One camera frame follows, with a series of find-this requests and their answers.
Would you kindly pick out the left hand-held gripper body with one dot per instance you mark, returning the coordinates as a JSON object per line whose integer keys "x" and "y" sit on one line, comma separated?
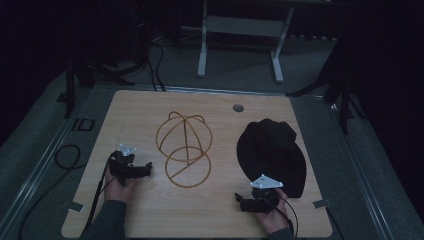
{"x": 121, "y": 165}

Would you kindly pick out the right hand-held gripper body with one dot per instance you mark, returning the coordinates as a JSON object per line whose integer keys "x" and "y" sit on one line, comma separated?
{"x": 265, "y": 198}

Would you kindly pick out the black hat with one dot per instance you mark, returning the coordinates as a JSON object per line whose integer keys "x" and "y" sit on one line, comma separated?
{"x": 270, "y": 150}

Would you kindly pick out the person's right hand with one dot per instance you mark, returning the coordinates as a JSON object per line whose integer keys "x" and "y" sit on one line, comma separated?
{"x": 275, "y": 221}

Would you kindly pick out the person's left hand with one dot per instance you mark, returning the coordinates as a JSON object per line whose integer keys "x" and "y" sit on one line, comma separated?
{"x": 116, "y": 191}

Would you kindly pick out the grey tape piece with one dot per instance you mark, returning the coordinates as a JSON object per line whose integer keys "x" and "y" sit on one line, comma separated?
{"x": 76, "y": 207}
{"x": 322, "y": 203}

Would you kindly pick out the grey round table grommet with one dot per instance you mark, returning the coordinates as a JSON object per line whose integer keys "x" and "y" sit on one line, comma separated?
{"x": 238, "y": 107}

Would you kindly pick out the black tripod stand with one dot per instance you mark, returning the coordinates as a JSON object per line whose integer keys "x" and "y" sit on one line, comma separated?
{"x": 343, "y": 100}
{"x": 70, "y": 90}

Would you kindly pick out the white metal desk frame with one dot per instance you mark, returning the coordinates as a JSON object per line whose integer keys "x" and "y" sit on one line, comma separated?
{"x": 243, "y": 26}

